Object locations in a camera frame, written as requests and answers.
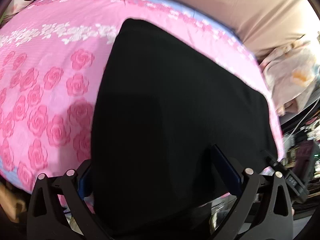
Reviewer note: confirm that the black pants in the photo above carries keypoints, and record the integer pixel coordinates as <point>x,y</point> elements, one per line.
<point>161,109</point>

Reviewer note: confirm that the pink rose bedsheet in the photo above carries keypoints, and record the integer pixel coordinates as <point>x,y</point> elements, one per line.
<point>53,57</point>

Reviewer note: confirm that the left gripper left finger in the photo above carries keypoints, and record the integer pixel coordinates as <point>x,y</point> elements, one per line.
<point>57,208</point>

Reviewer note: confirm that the beige curtain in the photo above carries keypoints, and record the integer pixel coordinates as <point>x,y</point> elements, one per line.
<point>262,25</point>

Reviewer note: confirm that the pale pink crumpled blanket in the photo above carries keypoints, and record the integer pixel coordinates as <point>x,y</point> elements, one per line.
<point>291,72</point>

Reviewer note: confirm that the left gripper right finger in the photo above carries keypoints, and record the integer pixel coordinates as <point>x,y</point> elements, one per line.
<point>274,219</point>

